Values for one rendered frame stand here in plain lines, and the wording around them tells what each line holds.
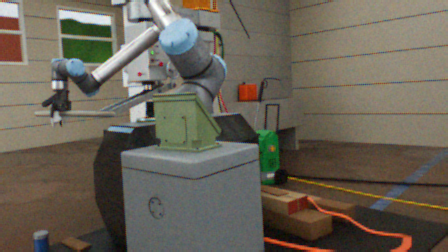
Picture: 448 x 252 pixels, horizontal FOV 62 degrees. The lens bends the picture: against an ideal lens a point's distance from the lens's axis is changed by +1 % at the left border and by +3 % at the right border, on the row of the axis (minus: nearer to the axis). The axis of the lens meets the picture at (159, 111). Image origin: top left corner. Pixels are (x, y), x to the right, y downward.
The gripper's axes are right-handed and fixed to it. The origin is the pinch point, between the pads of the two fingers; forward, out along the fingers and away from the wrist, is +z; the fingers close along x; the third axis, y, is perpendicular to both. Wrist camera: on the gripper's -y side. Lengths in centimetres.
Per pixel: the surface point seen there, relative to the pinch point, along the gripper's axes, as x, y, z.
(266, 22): 492, 124, -151
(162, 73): 79, 41, -34
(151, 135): 42, 43, 8
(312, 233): 81, 145, 75
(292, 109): 424, 165, 1
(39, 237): 38, -35, 81
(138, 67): 70, 25, -38
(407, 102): 475, 336, -11
